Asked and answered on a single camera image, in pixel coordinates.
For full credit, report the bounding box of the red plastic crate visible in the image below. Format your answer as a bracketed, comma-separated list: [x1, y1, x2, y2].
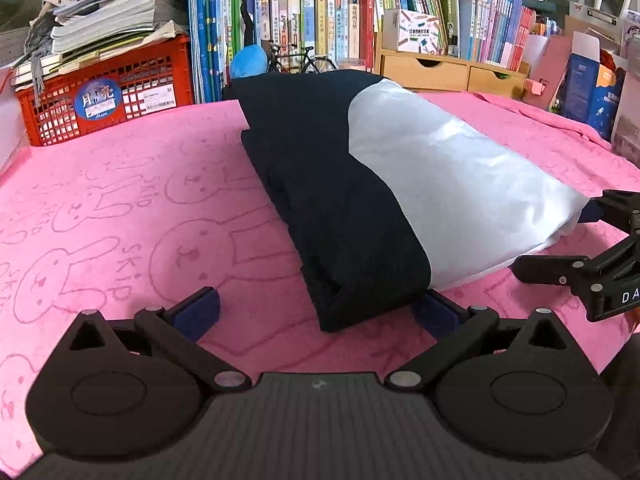
[15, 35, 195, 147]

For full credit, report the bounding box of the white printed cardboard box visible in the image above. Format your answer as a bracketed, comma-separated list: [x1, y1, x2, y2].
[396, 9, 446, 55]

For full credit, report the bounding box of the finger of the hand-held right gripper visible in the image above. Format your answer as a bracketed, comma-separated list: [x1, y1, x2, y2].
[511, 232, 640, 289]
[580, 189, 640, 233]

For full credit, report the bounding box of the white board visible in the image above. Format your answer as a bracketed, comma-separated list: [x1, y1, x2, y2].
[0, 67, 28, 171]

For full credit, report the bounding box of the stack of papers and booklets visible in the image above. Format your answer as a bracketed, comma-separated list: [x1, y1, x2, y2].
[10, 0, 191, 93]

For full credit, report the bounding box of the pink cardboard box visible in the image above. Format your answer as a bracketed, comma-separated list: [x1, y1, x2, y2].
[522, 35, 573, 111]

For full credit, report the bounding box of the grey grid mat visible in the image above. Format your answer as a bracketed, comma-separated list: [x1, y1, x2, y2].
[0, 30, 32, 68]

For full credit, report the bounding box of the miniature black bicycle model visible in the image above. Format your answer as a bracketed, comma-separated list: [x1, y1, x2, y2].
[266, 42, 338, 75]

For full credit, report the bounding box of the row of thin colourful books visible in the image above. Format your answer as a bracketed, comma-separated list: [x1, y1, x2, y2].
[372, 0, 538, 72]

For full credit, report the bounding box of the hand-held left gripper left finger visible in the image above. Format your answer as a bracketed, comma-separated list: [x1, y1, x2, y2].
[66, 286, 253, 393]

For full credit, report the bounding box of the wooden drawer organizer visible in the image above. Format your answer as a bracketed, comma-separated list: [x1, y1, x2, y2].
[375, 30, 531, 101]

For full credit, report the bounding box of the pink rabbit print towel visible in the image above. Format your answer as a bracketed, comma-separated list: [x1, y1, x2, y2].
[0, 91, 640, 471]

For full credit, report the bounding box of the black hanging strap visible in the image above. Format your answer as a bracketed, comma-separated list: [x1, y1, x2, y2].
[240, 0, 262, 47]

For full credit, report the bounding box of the brown cardboard box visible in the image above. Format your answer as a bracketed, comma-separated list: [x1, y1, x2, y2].
[565, 2, 626, 53]

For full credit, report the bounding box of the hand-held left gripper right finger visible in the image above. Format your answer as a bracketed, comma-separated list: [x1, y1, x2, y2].
[385, 292, 569, 390]

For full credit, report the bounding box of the navy and white jacket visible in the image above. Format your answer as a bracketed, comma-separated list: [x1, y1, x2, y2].
[222, 70, 592, 333]

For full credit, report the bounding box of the blue carton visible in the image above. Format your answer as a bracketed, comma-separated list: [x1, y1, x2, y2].
[560, 32, 628, 141]

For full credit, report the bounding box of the blue plush ball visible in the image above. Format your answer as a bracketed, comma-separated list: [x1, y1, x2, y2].
[230, 45, 271, 80]

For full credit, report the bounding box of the row of pale spine books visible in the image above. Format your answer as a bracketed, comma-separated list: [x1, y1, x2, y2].
[255, 0, 376, 73]

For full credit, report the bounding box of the row of tall blue books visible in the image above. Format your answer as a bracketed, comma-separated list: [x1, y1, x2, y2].
[182, 0, 246, 106]

